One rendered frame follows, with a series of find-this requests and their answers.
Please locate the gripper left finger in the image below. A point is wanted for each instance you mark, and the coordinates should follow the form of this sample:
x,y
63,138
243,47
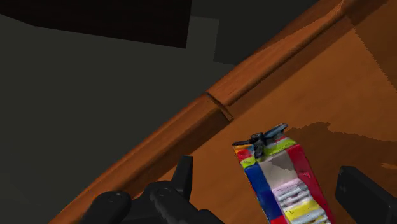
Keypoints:
x,y
167,201

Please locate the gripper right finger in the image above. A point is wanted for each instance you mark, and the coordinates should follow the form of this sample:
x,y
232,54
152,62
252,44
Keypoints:
x,y
366,198

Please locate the brown wooden table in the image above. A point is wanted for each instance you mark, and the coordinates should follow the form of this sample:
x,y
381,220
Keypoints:
x,y
310,93

